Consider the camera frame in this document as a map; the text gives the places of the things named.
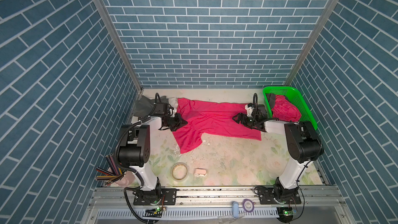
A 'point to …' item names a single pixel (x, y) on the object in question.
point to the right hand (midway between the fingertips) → (236, 117)
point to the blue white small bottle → (235, 209)
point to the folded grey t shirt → (145, 106)
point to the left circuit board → (153, 212)
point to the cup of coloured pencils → (118, 177)
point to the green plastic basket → (293, 95)
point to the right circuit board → (286, 213)
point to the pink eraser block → (200, 172)
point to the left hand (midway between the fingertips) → (187, 121)
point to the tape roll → (179, 171)
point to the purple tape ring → (253, 204)
